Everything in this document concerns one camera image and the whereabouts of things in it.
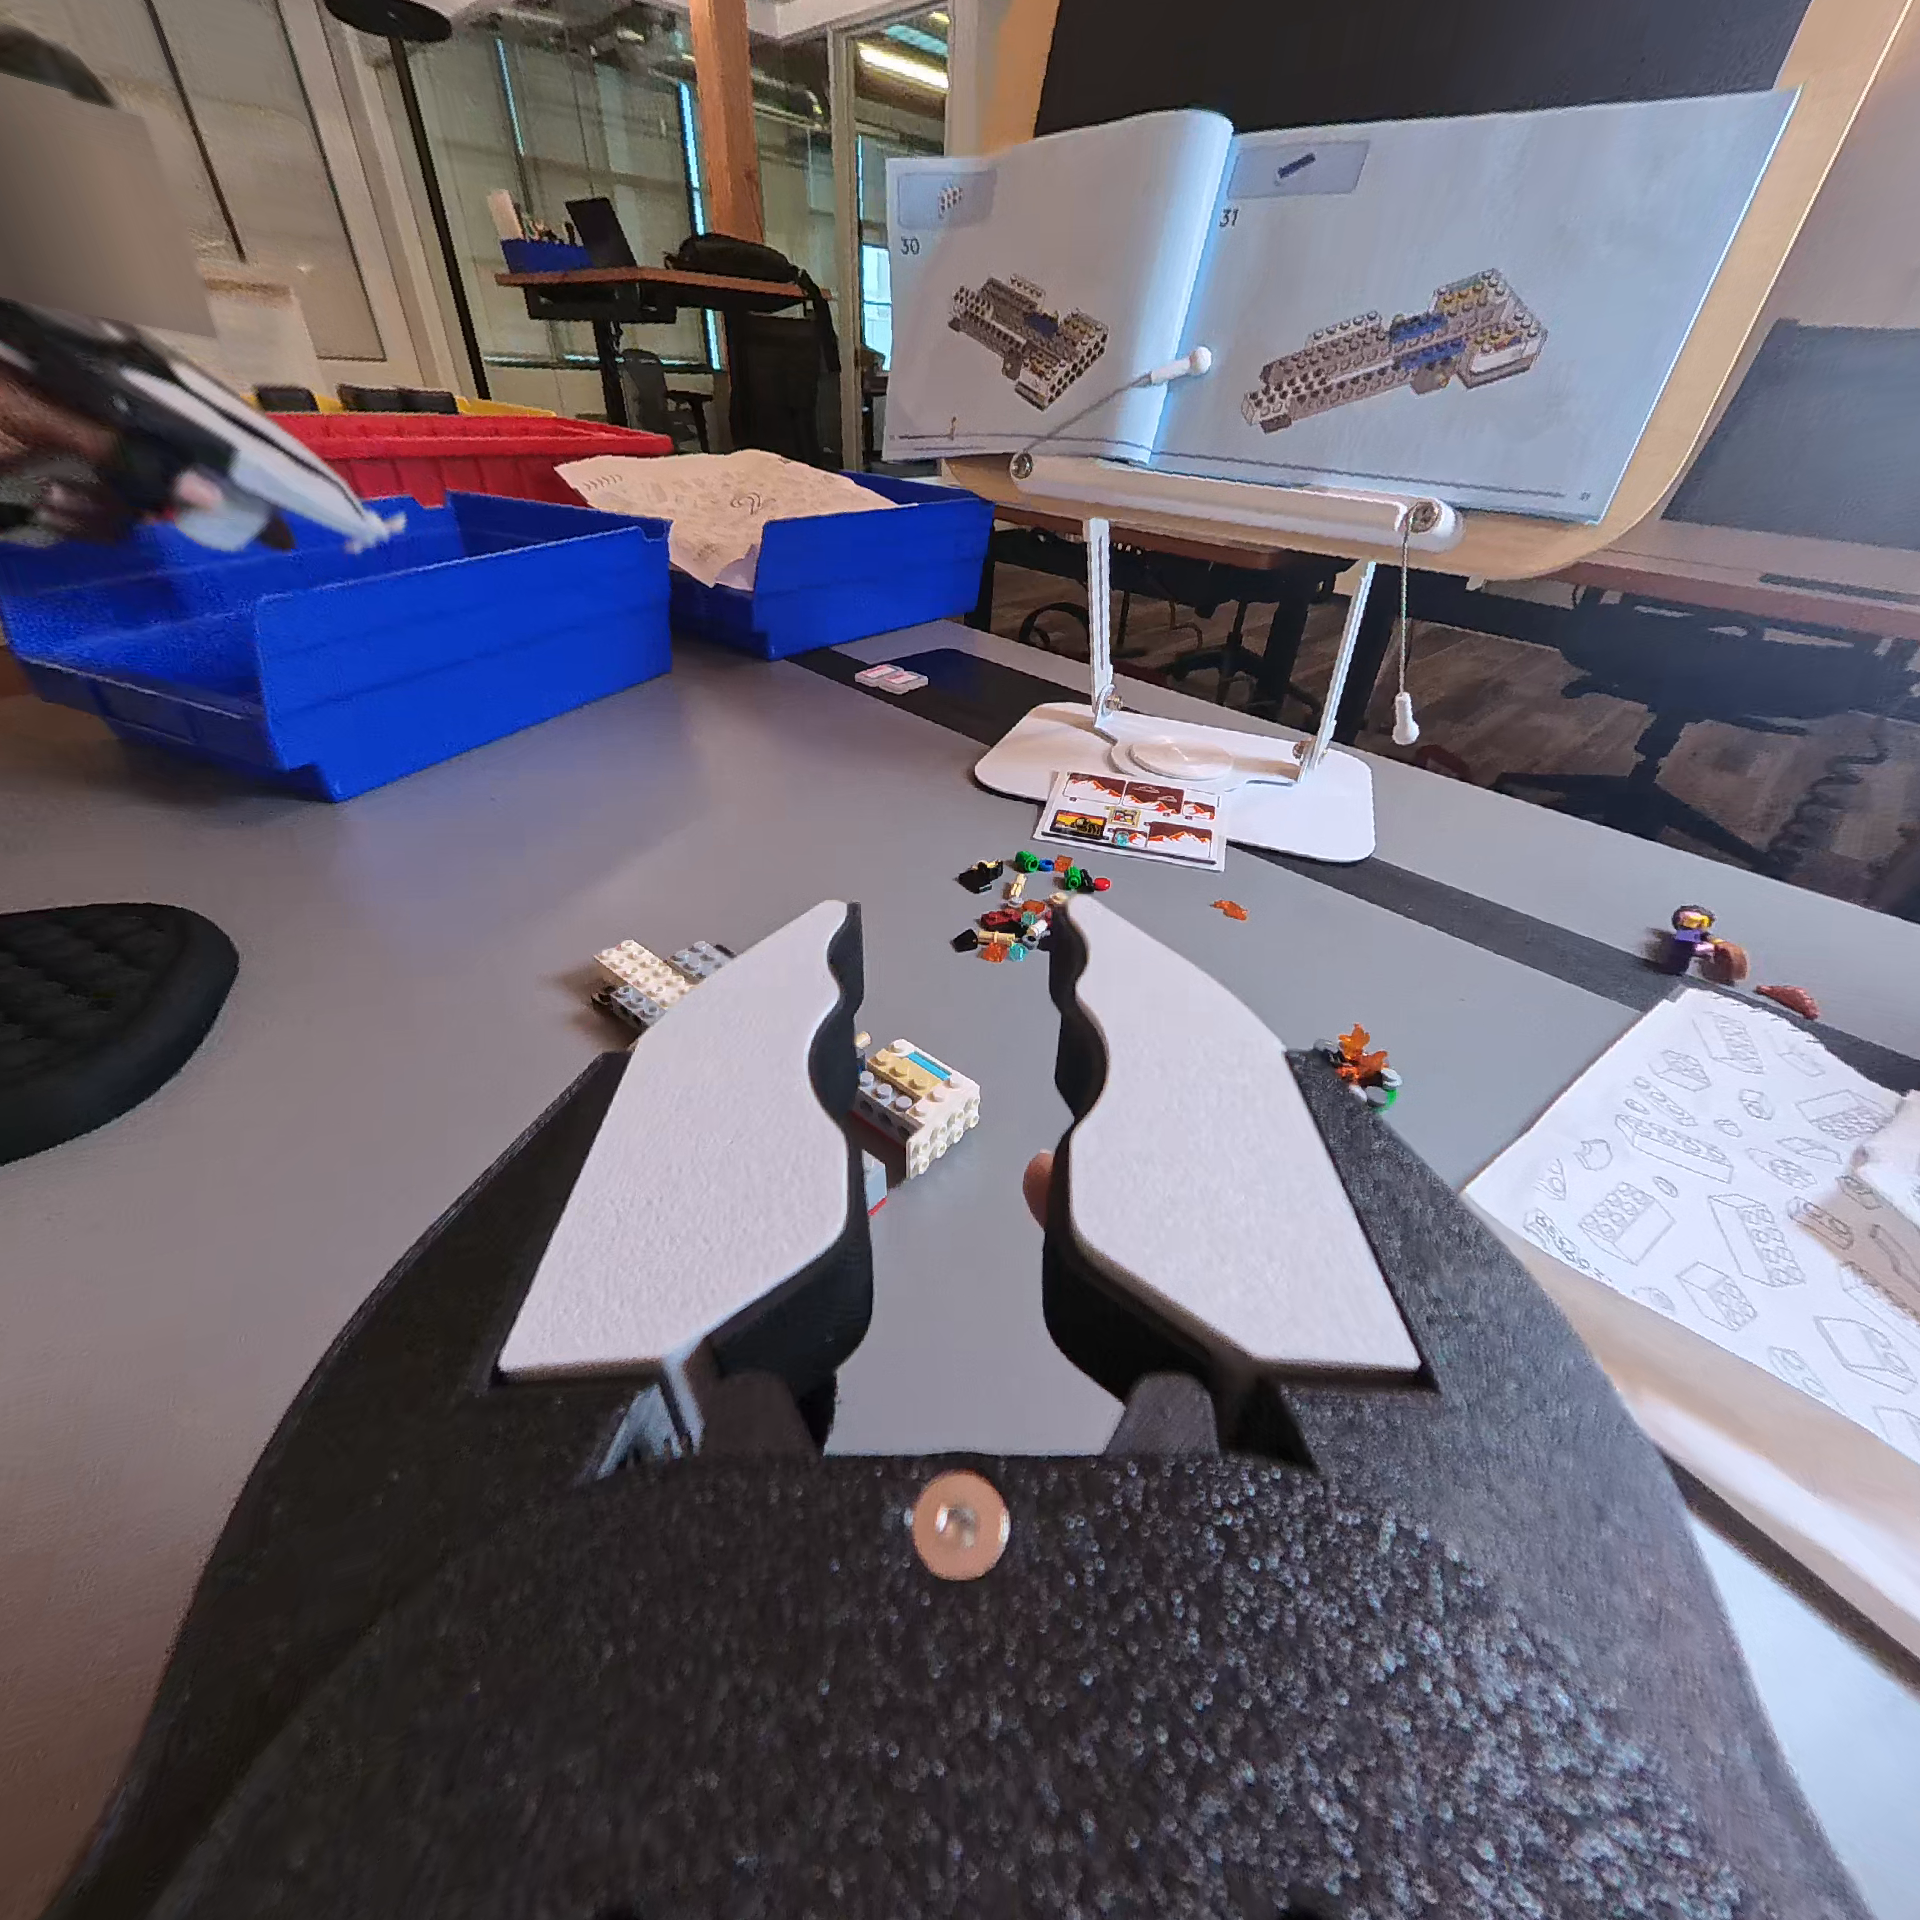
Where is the blue storage bin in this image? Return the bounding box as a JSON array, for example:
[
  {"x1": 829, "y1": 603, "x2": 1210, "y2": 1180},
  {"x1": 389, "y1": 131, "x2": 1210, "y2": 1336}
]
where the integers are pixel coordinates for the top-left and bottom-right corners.
[
  {"x1": 665, "y1": 470, "x2": 998, "y2": 659},
  {"x1": 0, "y1": 486, "x2": 674, "y2": 808}
]

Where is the red storage bin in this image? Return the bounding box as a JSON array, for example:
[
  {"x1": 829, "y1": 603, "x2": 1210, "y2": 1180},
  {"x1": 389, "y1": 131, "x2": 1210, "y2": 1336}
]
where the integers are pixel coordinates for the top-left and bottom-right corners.
[{"x1": 257, "y1": 413, "x2": 674, "y2": 512}]

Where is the lego campfire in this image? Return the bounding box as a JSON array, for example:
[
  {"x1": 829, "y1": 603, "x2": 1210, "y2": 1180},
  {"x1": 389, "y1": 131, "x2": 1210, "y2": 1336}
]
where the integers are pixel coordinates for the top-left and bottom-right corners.
[{"x1": 1313, "y1": 1024, "x2": 1400, "y2": 1111}]

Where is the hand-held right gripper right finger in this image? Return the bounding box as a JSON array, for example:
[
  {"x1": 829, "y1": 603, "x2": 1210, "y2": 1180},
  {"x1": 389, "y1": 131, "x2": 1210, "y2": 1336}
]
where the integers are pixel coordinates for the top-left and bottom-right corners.
[{"x1": 1043, "y1": 893, "x2": 1422, "y2": 1455}]

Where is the black backpack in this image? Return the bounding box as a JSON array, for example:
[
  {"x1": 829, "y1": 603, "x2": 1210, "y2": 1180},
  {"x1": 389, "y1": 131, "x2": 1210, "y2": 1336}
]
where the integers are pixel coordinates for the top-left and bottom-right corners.
[{"x1": 665, "y1": 232, "x2": 824, "y2": 310}]

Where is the lego instruction booklet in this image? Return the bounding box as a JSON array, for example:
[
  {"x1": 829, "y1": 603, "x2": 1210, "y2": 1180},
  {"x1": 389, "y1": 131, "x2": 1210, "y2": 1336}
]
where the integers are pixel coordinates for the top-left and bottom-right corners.
[{"x1": 886, "y1": 83, "x2": 1799, "y2": 527}]

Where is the white printed paper bag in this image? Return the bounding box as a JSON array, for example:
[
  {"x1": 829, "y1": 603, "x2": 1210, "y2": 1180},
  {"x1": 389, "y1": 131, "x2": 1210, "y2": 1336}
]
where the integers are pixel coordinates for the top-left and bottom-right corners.
[
  {"x1": 553, "y1": 449, "x2": 899, "y2": 591},
  {"x1": 1465, "y1": 989, "x2": 1920, "y2": 1666}
]

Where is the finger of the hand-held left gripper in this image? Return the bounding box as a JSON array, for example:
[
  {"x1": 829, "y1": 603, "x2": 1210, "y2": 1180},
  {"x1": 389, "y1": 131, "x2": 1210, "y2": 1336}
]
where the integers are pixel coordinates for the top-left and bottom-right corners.
[{"x1": 106, "y1": 349, "x2": 409, "y2": 558}]

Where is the black office chair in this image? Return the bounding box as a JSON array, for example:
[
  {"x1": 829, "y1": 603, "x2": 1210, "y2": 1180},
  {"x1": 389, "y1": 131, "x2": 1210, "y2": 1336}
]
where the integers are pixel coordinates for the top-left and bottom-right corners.
[{"x1": 1499, "y1": 593, "x2": 1887, "y2": 848}]

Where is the black floor lamp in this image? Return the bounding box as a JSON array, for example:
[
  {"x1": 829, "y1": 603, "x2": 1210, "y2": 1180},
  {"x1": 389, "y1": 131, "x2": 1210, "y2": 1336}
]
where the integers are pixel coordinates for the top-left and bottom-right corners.
[{"x1": 318, "y1": 0, "x2": 491, "y2": 402}]

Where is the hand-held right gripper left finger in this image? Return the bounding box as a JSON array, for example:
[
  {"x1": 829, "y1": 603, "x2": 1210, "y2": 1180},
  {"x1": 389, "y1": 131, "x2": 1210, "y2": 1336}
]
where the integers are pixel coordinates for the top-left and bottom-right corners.
[{"x1": 491, "y1": 898, "x2": 878, "y2": 1455}]

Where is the black mesh pad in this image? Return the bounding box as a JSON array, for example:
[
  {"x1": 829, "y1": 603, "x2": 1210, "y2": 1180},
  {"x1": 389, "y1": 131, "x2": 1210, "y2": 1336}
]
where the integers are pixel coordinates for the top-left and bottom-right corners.
[{"x1": 0, "y1": 898, "x2": 242, "y2": 1170}]

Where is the pile of small lego pieces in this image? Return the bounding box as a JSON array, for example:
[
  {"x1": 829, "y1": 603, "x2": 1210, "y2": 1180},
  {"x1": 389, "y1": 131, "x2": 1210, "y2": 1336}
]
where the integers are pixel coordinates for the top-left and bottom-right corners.
[{"x1": 946, "y1": 848, "x2": 1122, "y2": 967}]

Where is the wooden standing desk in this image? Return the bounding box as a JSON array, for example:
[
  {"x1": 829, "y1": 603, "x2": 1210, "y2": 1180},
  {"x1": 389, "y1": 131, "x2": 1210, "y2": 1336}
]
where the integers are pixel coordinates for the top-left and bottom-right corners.
[{"x1": 491, "y1": 268, "x2": 829, "y2": 437}]

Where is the black monitor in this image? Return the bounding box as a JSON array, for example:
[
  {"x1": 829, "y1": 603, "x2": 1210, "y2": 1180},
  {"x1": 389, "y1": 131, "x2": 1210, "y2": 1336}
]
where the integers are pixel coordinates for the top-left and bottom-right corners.
[{"x1": 1652, "y1": 318, "x2": 1920, "y2": 576}]

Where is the white book stand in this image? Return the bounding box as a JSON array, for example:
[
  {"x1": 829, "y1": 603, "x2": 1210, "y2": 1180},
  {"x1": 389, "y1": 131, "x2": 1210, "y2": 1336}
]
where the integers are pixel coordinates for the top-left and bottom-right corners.
[{"x1": 970, "y1": 346, "x2": 1465, "y2": 868}]

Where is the grey lego model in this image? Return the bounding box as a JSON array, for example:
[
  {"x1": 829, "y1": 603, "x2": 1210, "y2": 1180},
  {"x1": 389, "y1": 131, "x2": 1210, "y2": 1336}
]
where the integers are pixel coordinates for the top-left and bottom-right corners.
[{"x1": 597, "y1": 943, "x2": 984, "y2": 1180}]

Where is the purple lego minifigure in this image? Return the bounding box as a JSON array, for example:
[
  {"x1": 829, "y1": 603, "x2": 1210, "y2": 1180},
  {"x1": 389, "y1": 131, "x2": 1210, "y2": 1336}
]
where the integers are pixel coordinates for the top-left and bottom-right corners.
[{"x1": 1652, "y1": 898, "x2": 1749, "y2": 989}]

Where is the sticker sheet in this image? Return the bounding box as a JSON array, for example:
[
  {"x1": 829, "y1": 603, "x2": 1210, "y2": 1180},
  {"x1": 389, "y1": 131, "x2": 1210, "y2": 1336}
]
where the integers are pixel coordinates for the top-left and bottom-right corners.
[{"x1": 1037, "y1": 767, "x2": 1227, "y2": 868}]

